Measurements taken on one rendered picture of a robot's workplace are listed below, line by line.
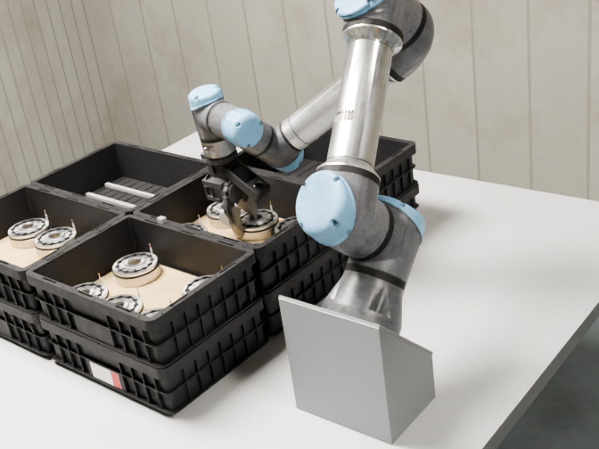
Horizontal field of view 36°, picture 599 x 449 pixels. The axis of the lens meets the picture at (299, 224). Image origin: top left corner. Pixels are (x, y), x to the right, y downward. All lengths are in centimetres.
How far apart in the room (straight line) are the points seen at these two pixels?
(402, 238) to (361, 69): 31
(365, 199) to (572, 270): 73
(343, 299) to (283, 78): 253
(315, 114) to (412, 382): 60
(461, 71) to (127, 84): 194
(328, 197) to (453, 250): 75
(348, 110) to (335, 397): 52
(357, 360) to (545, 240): 81
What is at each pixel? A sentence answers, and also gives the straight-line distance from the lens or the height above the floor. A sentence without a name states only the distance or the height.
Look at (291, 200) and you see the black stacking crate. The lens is 218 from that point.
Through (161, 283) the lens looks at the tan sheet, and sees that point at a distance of 204.
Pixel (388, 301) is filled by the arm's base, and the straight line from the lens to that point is 165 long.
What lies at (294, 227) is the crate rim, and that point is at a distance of 196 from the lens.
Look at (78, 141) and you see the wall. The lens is 486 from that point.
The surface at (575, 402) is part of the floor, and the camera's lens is 292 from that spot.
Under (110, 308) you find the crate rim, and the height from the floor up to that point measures 93.
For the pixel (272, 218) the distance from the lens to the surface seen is 216.
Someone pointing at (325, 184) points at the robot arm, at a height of 116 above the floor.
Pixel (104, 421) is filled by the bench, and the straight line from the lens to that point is 190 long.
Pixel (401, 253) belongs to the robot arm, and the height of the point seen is 99.
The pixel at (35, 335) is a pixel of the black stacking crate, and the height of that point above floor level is 76.
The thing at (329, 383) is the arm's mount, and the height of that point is 79.
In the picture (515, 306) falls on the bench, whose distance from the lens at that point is 205.
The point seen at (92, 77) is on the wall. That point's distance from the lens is 487.
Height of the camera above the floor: 181
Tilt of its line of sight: 27 degrees down
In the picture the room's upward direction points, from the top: 8 degrees counter-clockwise
